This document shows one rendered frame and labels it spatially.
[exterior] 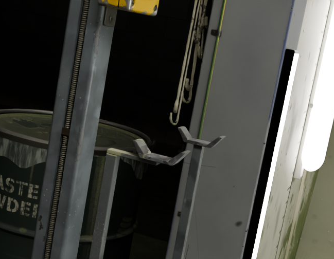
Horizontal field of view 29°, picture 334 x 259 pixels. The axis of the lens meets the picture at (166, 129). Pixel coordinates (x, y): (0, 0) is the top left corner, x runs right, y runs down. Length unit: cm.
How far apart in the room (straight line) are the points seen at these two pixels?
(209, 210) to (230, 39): 39
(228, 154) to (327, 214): 162
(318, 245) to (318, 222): 11
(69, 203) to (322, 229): 208
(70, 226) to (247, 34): 62
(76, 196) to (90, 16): 29
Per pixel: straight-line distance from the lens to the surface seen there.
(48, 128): 225
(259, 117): 145
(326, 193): 309
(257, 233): 151
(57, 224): 108
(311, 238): 301
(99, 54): 103
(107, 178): 94
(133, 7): 97
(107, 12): 102
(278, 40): 143
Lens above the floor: 128
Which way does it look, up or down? 9 degrees down
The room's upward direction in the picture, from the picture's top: 10 degrees clockwise
